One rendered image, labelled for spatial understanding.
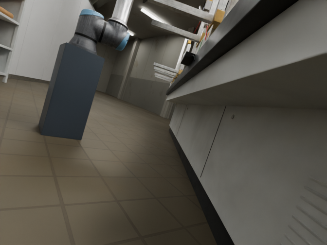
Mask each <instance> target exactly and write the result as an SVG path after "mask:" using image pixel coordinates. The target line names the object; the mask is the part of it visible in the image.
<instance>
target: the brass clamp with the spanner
mask: <svg viewBox="0 0 327 245"><path fill-rule="evenodd" d="M224 14H225V11H222V10H220V9H217V11H216V12H215V14H214V17H213V20H212V22H211V24H209V26H208V29H207V31H209V29H210V28H211V27H212V25H213V28H212V29H214V30H215V29H216V28H217V27H218V26H219V25H220V23H221V22H222V20H223V17H224Z"/></svg>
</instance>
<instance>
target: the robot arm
mask: <svg viewBox="0 0 327 245"><path fill-rule="evenodd" d="M133 2H134V0H117V1H116V5H115V8H114V11H113V14H112V18H109V19H108V21H107V22H106V21H104V17H103V16H102V15H101V14H100V13H98V12H96V11H94V10H91V9H83V10H82V11H81V13H80V15H79V19H78V22H77V26H76V30H75V33H74V36H73V38H72V39H71V40H70V41H69V44H72V45H74V46H76V47H79V48H81V49H83V50H86V51H88V52H90V53H92V54H95V55H97V49H96V45H97V42H99V43H102V44H104V45H106V46H109V47H111V48H113V49H115V50H119V51H122V50H123V49H124V47H125V46H126V44H127V41H128V39H129V35H130V33H129V32H127V31H128V27H127V21H128V18H129V14H130V11H131V8H132V5H133Z"/></svg>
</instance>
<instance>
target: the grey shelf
mask: <svg viewBox="0 0 327 245"><path fill-rule="evenodd" d="M26 3H27V0H0V6H1V7H2V8H4V9H5V10H7V11H8V12H10V13H12V14H13V16H14V17H13V18H12V19H11V18H10V17H8V16H7V15H5V14H3V13H2V12H0V76H3V79H2V82H4V83H7V79H8V75H9V71H10V67H11V63H12V59H13V55H14V51H15V47H16V43H17V39H18V35H19V31H20V27H21V23H22V19H23V15H24V11H25V7H26Z"/></svg>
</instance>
